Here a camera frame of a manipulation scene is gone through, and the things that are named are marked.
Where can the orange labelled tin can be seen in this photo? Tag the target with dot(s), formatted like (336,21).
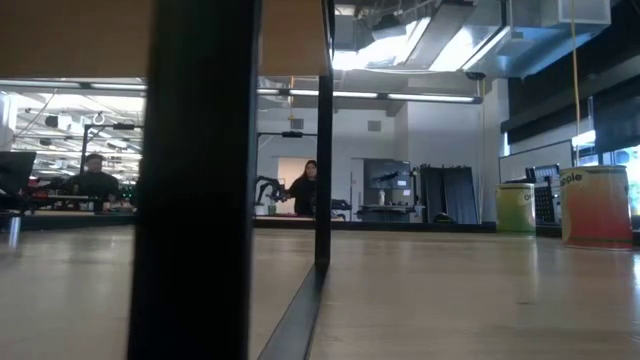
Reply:
(595,215)

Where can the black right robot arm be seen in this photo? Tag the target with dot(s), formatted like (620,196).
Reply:
(545,200)

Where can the black background robot arm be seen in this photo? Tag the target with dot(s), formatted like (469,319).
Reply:
(267,187)

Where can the wooden shelf with black legs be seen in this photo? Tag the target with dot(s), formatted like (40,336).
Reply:
(195,200)

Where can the person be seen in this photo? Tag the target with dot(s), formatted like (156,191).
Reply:
(95,182)
(304,192)

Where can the grey cabinet with screen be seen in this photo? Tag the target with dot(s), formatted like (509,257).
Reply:
(387,187)

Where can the ceiling light strip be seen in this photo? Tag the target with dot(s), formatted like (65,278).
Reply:
(400,96)
(75,85)

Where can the black curtain panel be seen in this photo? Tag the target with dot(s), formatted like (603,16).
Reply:
(450,195)

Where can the green labelled tin can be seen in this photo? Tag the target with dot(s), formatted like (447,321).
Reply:
(515,210)

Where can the black monitor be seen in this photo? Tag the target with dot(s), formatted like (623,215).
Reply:
(15,175)

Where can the silver air duct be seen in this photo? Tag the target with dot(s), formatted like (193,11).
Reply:
(475,35)

